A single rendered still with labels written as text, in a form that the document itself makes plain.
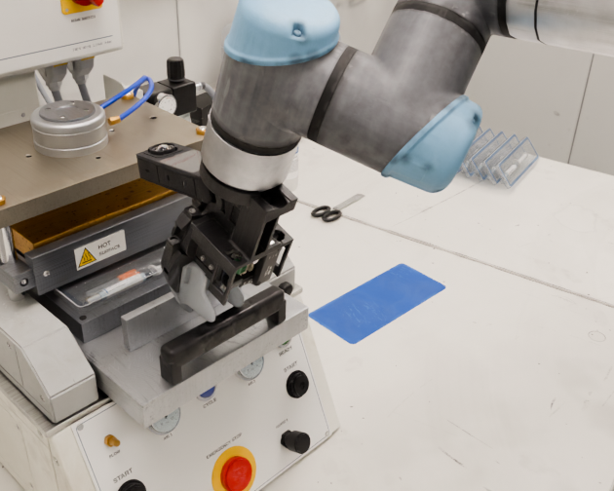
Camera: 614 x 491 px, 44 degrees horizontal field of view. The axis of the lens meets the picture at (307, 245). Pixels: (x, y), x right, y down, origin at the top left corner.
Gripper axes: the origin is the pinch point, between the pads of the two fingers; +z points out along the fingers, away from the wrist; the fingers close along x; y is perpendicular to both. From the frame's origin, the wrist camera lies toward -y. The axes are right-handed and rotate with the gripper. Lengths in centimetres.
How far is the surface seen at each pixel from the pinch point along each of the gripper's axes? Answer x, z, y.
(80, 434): -14.4, 8.3, 3.6
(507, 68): 235, 80, -71
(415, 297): 47, 25, 6
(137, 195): 3.4, -0.8, -14.0
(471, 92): 232, 97, -79
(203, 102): 59, 37, -61
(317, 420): 13.4, 18.5, 13.8
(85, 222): -4.1, -1.2, -12.8
